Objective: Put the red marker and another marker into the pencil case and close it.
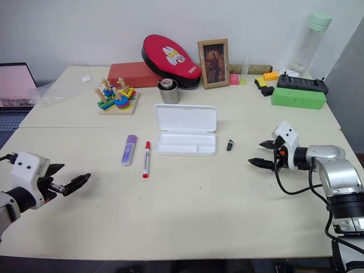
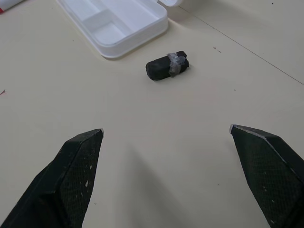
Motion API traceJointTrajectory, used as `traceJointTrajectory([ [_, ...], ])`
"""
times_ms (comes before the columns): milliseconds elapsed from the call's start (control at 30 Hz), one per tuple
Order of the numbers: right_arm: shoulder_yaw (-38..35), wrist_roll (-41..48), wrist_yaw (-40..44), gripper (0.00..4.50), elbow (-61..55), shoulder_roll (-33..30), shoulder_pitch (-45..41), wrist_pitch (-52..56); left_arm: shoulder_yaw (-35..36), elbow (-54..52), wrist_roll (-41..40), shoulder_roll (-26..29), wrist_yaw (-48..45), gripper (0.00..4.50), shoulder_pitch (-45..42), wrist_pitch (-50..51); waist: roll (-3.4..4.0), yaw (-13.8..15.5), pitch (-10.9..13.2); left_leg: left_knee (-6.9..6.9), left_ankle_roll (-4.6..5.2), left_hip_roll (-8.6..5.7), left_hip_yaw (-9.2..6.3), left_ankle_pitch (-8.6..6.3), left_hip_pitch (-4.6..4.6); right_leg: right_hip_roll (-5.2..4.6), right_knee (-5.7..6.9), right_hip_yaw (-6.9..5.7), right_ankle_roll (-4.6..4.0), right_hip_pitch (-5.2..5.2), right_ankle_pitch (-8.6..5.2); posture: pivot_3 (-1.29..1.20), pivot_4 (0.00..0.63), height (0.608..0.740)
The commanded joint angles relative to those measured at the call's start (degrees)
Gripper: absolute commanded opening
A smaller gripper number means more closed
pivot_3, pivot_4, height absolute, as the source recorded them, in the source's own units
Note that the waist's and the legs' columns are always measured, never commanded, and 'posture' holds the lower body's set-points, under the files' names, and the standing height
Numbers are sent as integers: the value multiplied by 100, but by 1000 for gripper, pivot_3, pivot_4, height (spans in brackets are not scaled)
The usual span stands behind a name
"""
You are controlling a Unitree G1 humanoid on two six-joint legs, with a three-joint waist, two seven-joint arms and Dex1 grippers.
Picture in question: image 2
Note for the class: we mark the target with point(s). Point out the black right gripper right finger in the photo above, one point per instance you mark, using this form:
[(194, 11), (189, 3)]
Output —
[(270, 175)]

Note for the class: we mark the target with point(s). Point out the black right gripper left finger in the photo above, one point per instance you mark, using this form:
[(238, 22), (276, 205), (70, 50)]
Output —
[(64, 180)]

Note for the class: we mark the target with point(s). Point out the white plastic tray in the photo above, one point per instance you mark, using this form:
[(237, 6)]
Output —
[(118, 21)]

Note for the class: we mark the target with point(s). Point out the black eraser with tape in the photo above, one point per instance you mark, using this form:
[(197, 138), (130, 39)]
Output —
[(166, 66)]

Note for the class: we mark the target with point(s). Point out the white marker with red band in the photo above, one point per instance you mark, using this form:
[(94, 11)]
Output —
[(7, 5)]

